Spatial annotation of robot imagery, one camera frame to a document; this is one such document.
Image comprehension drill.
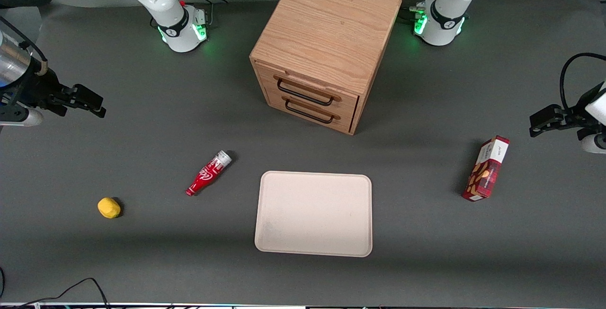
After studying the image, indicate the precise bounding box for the black arm wrist cable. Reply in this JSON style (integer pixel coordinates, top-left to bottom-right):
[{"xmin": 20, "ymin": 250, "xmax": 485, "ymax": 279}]
[
  {"xmin": 0, "ymin": 17, "xmax": 49, "ymax": 74},
  {"xmin": 560, "ymin": 53, "xmax": 606, "ymax": 111}
]

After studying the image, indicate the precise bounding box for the beige plastic tray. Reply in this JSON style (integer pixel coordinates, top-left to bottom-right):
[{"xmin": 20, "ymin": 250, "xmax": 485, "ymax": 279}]
[{"xmin": 254, "ymin": 171, "xmax": 373, "ymax": 257}]

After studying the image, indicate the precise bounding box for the black left arm wrist cable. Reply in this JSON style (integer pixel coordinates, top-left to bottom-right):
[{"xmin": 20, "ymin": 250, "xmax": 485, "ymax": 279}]
[{"xmin": 560, "ymin": 53, "xmax": 606, "ymax": 111}]

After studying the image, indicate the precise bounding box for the yellow lemon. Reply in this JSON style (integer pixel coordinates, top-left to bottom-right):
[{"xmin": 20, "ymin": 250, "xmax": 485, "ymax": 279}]
[{"xmin": 98, "ymin": 197, "xmax": 121, "ymax": 219}]

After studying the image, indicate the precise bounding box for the red cola bottle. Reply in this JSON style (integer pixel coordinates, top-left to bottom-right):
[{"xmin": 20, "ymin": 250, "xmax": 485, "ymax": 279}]
[{"xmin": 186, "ymin": 150, "xmax": 233, "ymax": 197}]

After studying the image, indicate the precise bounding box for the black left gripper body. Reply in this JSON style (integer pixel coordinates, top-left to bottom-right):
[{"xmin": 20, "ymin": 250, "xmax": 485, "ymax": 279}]
[{"xmin": 562, "ymin": 82, "xmax": 606, "ymax": 132}]

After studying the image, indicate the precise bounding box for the wooden drawer cabinet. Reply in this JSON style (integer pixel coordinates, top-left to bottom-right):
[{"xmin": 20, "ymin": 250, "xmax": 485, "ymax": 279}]
[{"xmin": 250, "ymin": 0, "xmax": 403, "ymax": 135}]

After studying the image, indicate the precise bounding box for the wooden drawer with black handle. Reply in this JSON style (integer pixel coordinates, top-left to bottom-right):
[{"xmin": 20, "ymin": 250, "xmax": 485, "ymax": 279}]
[
  {"xmin": 255, "ymin": 61, "xmax": 360, "ymax": 116},
  {"xmin": 265, "ymin": 88, "xmax": 357, "ymax": 135}
]

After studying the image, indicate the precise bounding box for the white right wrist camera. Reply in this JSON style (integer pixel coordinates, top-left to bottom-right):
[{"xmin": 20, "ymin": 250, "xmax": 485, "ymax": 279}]
[{"xmin": 0, "ymin": 107, "xmax": 44, "ymax": 128}]

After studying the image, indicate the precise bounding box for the black table edge cable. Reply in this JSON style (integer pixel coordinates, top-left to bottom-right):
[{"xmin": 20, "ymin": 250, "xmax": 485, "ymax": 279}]
[{"xmin": 14, "ymin": 278, "xmax": 112, "ymax": 309}]

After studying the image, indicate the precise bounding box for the red cookie box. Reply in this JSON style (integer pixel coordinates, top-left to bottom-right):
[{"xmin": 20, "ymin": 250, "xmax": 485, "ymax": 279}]
[{"xmin": 462, "ymin": 135, "xmax": 510, "ymax": 202}]

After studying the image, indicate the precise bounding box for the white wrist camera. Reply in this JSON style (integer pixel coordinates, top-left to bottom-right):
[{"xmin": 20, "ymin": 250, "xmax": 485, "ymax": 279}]
[
  {"xmin": 580, "ymin": 132, "xmax": 606, "ymax": 154},
  {"xmin": 0, "ymin": 107, "xmax": 44, "ymax": 128}
]

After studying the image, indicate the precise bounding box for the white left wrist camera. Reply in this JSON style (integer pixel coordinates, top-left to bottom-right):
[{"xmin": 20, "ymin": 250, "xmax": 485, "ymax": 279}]
[{"xmin": 580, "ymin": 132, "xmax": 606, "ymax": 154}]

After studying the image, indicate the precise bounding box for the black left arm base cable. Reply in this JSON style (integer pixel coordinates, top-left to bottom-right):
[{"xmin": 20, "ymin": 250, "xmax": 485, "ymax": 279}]
[{"xmin": 401, "ymin": 0, "xmax": 442, "ymax": 22}]

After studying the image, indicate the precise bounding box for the black right arm wrist cable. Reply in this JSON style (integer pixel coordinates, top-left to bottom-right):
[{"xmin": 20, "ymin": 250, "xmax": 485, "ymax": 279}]
[{"xmin": 0, "ymin": 17, "xmax": 49, "ymax": 74}]

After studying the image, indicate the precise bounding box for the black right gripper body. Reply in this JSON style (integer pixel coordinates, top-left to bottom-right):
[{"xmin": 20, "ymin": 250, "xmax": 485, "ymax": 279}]
[{"xmin": 9, "ymin": 65, "xmax": 77, "ymax": 110}]

